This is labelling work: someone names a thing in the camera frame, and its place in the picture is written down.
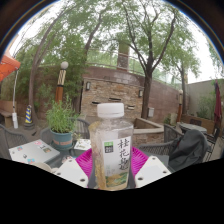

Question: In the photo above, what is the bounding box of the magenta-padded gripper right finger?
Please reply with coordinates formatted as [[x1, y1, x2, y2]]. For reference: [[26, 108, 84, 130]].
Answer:
[[130, 146, 172, 189]]

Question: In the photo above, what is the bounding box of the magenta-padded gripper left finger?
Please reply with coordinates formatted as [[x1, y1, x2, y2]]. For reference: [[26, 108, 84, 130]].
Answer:
[[54, 147, 96, 189]]

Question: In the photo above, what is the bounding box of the clear white-capped drink bottle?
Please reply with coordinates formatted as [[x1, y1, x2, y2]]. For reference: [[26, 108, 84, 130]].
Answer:
[[87, 102, 135, 192]]

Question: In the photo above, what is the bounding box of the white cup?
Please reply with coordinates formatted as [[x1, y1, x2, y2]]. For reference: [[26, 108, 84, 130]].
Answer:
[[32, 161, 54, 174]]

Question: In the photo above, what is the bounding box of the white booklet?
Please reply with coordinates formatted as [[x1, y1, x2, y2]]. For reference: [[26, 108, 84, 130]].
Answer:
[[73, 138, 92, 151]]

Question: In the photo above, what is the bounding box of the dark wicker chair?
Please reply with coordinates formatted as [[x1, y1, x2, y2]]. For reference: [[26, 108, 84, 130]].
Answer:
[[162, 123, 185, 144], [0, 123, 29, 161], [71, 117, 91, 140]]

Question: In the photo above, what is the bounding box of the grey laptop with stickers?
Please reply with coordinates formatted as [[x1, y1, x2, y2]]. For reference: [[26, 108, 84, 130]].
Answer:
[[8, 138, 61, 165]]

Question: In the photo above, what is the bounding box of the dark grey jacket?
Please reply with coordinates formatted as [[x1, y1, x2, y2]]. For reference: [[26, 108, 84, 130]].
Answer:
[[167, 128, 210, 173]]

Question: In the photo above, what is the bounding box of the green plant in teal pot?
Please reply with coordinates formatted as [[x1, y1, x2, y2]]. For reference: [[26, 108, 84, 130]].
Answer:
[[45, 95, 80, 150]]

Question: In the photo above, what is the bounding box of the round grey patio table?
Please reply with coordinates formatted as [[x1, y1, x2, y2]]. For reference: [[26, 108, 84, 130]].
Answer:
[[177, 121, 208, 135]]

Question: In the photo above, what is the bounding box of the blue yellow striped cone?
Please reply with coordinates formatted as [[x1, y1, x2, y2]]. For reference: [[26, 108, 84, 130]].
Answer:
[[23, 104, 35, 130]]

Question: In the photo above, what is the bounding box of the large dark-trunked tree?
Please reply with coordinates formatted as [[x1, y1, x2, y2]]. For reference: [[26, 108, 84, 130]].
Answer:
[[109, 0, 201, 120]]

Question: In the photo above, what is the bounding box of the white pole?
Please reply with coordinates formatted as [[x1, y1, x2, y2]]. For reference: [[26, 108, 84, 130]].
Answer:
[[11, 69, 20, 130]]

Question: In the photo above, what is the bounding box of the folded maroon parasol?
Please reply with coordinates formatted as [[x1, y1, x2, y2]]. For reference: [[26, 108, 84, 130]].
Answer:
[[213, 79, 224, 125]]

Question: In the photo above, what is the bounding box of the leaning thin-trunked tree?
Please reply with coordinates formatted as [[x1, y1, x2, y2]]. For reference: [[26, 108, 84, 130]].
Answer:
[[16, 0, 111, 125]]

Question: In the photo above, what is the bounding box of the orange canopy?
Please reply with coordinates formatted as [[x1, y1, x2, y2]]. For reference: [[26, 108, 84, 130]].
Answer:
[[0, 52, 22, 83]]

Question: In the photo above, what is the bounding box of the striped post with globe lamp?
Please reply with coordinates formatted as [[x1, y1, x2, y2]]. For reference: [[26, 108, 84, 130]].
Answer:
[[54, 60, 70, 104]]

